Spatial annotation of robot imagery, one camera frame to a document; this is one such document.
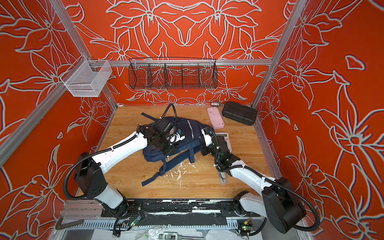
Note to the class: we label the black hard case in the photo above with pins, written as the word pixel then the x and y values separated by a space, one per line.
pixel 239 113

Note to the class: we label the dark metal hex key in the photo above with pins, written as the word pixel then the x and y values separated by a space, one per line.
pixel 60 225

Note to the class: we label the white wire mesh basket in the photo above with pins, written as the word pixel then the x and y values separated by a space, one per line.
pixel 83 79

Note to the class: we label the clear plastic pen box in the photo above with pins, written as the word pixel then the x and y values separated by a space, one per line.
pixel 223 178

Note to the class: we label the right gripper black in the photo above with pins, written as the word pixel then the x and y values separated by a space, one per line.
pixel 204 145

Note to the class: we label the navy blue student backpack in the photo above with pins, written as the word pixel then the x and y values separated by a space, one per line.
pixel 184 145

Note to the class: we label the pink pencil case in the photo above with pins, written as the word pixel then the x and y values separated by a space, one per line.
pixel 215 118

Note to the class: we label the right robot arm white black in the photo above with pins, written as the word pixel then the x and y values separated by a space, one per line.
pixel 283 207

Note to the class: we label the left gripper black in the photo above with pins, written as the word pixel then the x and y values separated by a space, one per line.
pixel 172 148

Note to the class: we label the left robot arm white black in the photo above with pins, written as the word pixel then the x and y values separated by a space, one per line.
pixel 86 180

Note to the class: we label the black wire wall basket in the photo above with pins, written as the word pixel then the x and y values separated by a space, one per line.
pixel 173 74

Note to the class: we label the pink calculator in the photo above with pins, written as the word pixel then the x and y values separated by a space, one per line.
pixel 226 138

